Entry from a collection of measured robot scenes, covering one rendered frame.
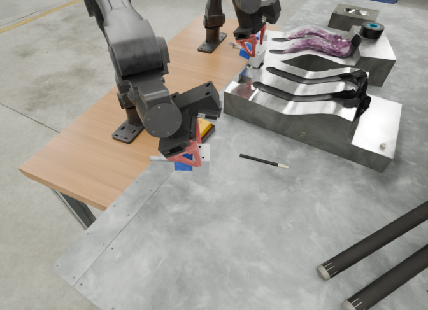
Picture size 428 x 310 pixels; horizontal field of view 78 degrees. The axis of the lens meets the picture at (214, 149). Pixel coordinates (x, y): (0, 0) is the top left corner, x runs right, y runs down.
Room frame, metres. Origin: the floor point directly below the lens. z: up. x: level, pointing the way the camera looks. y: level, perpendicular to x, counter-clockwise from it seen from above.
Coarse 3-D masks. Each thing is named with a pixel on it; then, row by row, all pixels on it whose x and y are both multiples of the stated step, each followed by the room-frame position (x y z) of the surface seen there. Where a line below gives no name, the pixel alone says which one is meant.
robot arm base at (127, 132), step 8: (128, 112) 0.62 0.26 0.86; (136, 112) 0.62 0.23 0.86; (128, 120) 0.63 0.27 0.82; (136, 120) 0.62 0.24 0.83; (120, 128) 0.61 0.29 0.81; (128, 128) 0.61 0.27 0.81; (136, 128) 0.61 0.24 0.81; (144, 128) 0.61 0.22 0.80; (112, 136) 0.57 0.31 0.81; (120, 136) 0.57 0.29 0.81; (128, 136) 0.57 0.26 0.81; (136, 136) 0.58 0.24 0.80
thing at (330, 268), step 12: (420, 204) 0.29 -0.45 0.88; (408, 216) 0.26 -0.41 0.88; (420, 216) 0.26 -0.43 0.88; (384, 228) 0.25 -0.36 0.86; (396, 228) 0.24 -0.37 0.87; (408, 228) 0.24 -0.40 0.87; (372, 240) 0.22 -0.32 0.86; (384, 240) 0.22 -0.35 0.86; (348, 252) 0.20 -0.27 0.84; (360, 252) 0.20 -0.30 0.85; (372, 252) 0.20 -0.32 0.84; (324, 264) 0.19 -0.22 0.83; (336, 264) 0.18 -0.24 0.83; (348, 264) 0.18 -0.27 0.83; (324, 276) 0.16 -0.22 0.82
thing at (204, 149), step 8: (200, 144) 0.40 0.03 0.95; (208, 144) 0.40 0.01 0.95; (200, 152) 0.38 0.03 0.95; (208, 152) 0.38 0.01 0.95; (152, 160) 0.37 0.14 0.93; (160, 160) 0.37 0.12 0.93; (168, 160) 0.37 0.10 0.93; (192, 160) 0.35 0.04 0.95; (208, 160) 0.35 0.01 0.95; (176, 168) 0.36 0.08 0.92; (184, 168) 0.36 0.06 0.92; (192, 168) 0.35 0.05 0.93; (200, 168) 0.35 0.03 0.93; (208, 168) 0.35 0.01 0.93
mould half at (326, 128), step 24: (264, 72) 0.80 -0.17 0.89; (288, 72) 0.80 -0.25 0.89; (312, 72) 0.80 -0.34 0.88; (336, 72) 0.75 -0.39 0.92; (240, 96) 0.66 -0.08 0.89; (264, 96) 0.67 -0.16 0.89; (264, 120) 0.62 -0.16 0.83; (288, 120) 0.58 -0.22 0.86; (312, 120) 0.55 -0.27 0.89; (336, 120) 0.52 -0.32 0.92; (360, 120) 0.58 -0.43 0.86; (384, 120) 0.58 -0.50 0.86; (312, 144) 0.54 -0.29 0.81; (336, 144) 0.51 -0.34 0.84; (360, 144) 0.49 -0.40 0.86; (384, 168) 0.44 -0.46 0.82
